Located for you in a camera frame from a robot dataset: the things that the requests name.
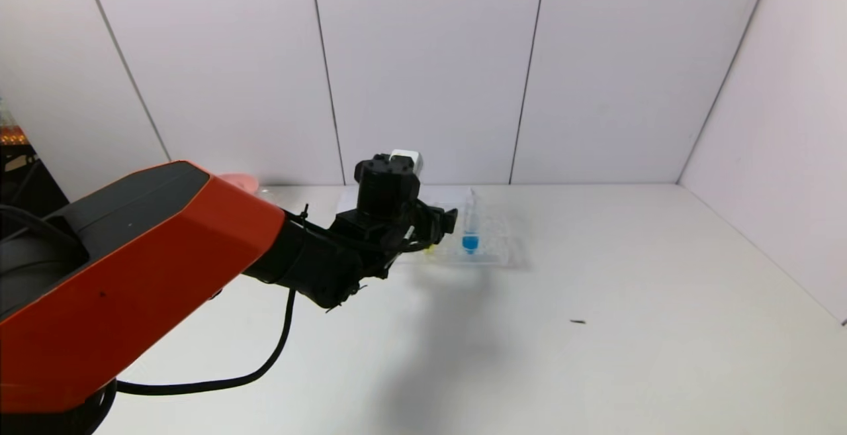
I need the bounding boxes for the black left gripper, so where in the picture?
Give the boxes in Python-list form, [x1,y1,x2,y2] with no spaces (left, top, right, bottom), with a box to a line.
[411,199,459,245]

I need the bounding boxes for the test tube with blue pigment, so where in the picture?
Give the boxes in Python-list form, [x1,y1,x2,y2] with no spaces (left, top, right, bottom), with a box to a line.
[462,189,482,256]

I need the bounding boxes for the clear plastic test tube rack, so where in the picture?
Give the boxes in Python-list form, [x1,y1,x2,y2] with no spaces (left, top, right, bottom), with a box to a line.
[390,198,512,269]

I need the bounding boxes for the white paper sheet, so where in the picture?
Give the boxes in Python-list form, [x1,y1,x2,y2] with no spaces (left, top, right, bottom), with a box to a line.
[337,187,476,216]

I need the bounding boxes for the pink bowl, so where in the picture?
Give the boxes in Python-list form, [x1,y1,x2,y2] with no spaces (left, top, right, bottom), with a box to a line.
[217,173,259,192]

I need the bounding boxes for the black furniture beside table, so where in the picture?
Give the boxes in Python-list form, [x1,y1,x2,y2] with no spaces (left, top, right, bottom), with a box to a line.
[0,145,69,218]

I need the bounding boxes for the orange items on shelf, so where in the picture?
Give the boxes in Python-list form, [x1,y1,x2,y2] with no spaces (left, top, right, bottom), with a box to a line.
[0,99,28,146]

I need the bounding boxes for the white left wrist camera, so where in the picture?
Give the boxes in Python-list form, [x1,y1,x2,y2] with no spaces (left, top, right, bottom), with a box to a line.
[389,150,424,175]

